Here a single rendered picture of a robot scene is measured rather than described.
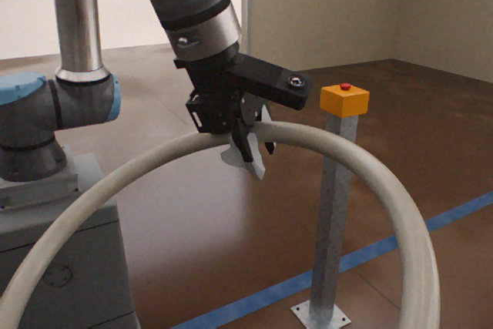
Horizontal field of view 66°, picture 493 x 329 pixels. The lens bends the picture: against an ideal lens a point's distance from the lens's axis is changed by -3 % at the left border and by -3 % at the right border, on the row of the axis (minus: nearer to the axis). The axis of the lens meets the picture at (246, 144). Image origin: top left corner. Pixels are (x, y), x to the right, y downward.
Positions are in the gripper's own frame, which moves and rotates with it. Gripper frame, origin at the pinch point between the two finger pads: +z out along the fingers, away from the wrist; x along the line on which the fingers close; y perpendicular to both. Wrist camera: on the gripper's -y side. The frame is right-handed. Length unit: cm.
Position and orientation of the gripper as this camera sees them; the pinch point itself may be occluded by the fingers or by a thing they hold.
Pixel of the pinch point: (268, 160)
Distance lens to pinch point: 60.8
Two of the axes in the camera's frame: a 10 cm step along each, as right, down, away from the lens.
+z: 3.1, 7.5, 5.8
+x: -3.4, 6.6, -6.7
